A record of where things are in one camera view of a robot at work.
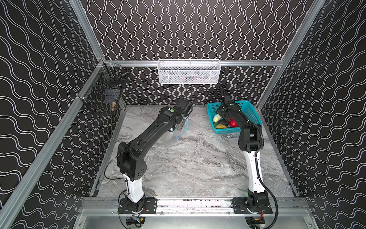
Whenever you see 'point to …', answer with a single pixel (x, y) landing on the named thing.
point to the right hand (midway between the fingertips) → (222, 113)
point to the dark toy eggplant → (223, 121)
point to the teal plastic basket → (246, 107)
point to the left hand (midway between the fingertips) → (178, 122)
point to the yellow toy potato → (220, 126)
